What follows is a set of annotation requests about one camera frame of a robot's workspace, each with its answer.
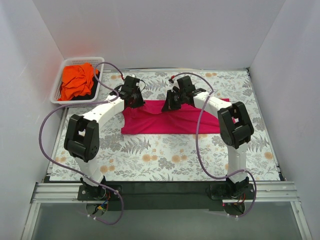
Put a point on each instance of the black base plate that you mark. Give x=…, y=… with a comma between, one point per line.
x=168, y=195

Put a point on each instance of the aluminium frame rail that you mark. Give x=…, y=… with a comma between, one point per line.
x=267, y=191

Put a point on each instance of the white plastic laundry basket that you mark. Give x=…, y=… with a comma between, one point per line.
x=56, y=89

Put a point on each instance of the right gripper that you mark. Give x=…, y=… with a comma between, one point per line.
x=169, y=102

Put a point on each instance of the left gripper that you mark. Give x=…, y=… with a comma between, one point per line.
x=136, y=100

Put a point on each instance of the black t shirt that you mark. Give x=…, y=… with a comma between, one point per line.
x=88, y=96

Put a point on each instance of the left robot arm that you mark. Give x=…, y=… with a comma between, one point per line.
x=82, y=139

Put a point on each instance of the orange t shirt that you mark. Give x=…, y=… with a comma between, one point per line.
x=76, y=81

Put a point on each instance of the floral patterned table mat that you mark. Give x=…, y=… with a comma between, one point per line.
x=187, y=157

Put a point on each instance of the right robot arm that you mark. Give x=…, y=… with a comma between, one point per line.
x=235, y=128

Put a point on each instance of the magenta t shirt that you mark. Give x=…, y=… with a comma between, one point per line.
x=149, y=119

